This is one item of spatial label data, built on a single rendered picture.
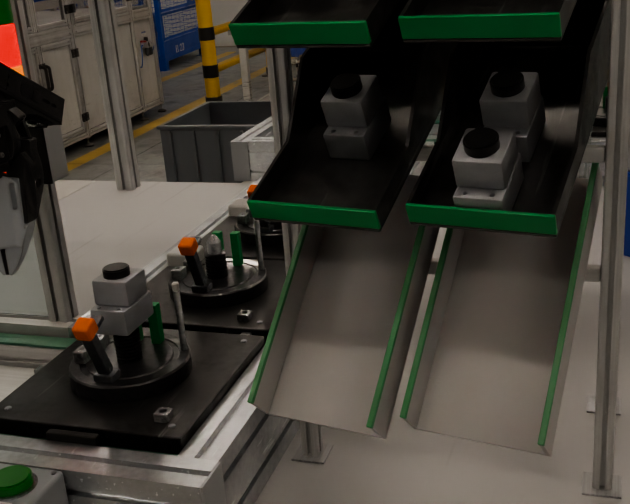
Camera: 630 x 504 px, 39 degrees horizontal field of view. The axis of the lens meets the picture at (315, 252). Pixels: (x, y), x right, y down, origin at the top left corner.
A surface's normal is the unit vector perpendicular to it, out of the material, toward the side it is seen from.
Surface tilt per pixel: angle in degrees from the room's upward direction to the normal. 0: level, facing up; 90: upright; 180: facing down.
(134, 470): 0
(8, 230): 93
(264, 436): 90
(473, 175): 115
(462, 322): 45
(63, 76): 90
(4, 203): 93
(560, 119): 25
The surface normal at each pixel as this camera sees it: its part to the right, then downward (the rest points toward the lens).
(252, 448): 0.95, 0.04
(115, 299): -0.30, 0.34
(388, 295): -0.38, -0.42
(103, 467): -0.07, -0.94
